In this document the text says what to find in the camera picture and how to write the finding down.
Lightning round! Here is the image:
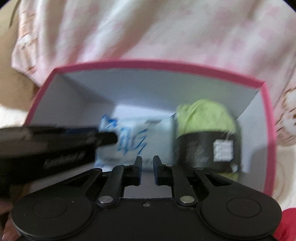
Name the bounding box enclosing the blue white tissue pack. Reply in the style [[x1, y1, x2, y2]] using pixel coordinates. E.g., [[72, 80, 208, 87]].
[[94, 115, 175, 171]]

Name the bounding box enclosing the green yarn ball black label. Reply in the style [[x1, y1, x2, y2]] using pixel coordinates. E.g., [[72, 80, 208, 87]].
[[175, 99, 241, 181]]

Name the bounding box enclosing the pink cardboard storage box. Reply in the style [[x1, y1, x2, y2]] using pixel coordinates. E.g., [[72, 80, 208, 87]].
[[25, 60, 276, 195]]

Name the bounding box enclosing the brown pillow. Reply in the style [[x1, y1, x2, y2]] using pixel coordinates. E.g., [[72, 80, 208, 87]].
[[1, 1, 38, 111]]

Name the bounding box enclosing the red white cartoon bedsheet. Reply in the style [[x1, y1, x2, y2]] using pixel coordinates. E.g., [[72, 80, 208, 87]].
[[273, 146, 295, 240]]

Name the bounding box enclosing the pink cartoon print blanket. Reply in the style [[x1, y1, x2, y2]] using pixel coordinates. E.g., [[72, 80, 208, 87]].
[[11, 1, 295, 146]]

